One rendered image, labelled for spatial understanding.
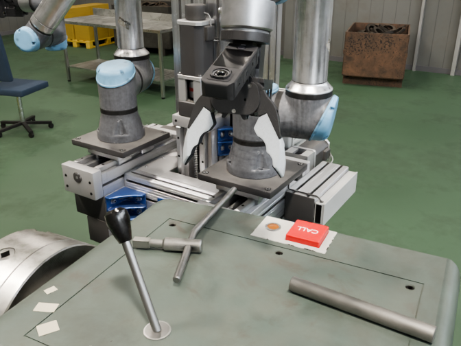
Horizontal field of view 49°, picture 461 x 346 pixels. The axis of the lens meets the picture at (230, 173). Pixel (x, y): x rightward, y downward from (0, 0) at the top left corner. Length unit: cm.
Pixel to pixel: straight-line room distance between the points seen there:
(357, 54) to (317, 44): 590
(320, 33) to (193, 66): 42
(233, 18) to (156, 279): 40
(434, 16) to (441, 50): 51
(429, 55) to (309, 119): 718
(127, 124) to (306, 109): 61
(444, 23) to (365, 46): 160
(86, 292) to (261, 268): 26
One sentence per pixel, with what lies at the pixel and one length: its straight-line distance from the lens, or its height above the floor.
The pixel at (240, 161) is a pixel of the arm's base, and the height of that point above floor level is 121.
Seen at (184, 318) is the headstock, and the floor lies 125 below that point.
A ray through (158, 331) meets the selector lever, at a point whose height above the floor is 126.
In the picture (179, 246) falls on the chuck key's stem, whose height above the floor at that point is 127.
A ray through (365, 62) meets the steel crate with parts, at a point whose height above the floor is 33.
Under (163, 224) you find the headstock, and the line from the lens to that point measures 92.
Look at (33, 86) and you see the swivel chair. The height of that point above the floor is 48.
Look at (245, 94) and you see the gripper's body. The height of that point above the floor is 153.
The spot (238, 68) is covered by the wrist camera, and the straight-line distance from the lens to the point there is 65.
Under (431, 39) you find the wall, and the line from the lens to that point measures 833.
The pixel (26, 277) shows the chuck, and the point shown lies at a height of 123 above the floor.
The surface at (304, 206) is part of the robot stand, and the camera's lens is 142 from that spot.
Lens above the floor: 171
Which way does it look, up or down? 24 degrees down
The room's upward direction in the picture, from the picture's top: straight up
